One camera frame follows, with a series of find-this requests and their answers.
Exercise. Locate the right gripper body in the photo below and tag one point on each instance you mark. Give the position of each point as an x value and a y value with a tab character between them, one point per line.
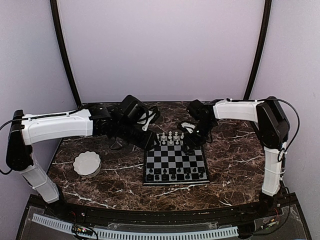
201	136

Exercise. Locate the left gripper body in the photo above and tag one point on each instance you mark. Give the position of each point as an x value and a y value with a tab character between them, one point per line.
127	132

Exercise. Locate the black white chessboard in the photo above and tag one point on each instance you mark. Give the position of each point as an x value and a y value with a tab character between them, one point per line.
169	164

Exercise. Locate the black corner piece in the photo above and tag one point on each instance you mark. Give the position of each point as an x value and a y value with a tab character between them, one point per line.
149	177

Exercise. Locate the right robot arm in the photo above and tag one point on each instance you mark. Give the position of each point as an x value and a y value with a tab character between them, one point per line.
270	125

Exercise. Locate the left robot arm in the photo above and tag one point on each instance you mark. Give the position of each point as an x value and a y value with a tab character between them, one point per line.
89	121

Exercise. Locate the white queen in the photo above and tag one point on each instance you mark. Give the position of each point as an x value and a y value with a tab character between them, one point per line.
176	136

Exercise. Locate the white king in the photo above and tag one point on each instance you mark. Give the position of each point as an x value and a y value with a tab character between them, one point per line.
170	137

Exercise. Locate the white bishop f-file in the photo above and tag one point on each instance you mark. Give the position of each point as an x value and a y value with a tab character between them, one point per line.
163	137

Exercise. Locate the white scalloped bowl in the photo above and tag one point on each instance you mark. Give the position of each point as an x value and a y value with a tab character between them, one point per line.
87	164

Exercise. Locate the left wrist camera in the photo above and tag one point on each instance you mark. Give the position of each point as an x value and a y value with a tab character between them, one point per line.
132	107

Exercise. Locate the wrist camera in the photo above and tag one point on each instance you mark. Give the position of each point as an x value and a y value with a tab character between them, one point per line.
194	109
132	107

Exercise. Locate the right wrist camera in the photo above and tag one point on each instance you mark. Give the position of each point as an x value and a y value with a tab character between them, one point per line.
194	109

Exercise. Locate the black front rail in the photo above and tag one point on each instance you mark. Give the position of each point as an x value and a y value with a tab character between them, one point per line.
232	215

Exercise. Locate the left black frame post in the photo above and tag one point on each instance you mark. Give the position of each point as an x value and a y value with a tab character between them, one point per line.
63	51

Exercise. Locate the black frame post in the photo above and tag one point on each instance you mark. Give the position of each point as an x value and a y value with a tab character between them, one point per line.
259	49
63	51

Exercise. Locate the white perforated cable tray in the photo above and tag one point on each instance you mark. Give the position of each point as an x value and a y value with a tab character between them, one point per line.
119	231

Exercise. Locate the right black frame post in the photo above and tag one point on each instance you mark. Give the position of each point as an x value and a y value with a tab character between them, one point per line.
259	49

